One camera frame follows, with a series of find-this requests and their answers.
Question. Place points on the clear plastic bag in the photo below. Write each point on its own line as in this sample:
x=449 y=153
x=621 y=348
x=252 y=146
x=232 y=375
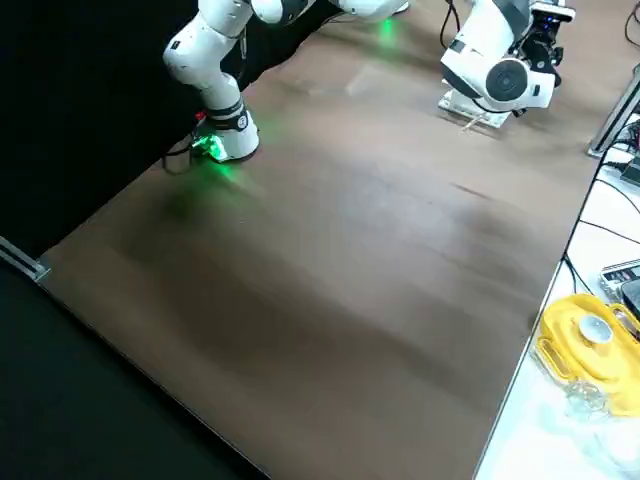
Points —
x=585 y=397

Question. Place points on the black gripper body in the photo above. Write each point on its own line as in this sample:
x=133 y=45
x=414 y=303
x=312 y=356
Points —
x=539 y=37

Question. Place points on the aluminium corner rail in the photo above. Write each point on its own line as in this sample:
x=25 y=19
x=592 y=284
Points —
x=25 y=262

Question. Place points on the aluminium frame post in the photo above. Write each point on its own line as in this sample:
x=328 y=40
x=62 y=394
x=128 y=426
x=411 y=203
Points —
x=617 y=115

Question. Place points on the silver device box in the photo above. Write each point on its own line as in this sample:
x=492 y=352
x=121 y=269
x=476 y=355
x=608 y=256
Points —
x=620 y=275

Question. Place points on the black power adapter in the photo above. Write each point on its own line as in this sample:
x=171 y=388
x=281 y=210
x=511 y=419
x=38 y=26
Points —
x=632 y=170

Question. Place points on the white round cup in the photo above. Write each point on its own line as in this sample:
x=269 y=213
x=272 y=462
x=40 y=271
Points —
x=595 y=329

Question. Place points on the black flat device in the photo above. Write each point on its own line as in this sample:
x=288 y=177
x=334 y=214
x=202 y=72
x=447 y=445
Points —
x=632 y=300

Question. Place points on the white test tube rack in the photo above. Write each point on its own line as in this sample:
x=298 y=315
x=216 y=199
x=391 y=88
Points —
x=455 y=102

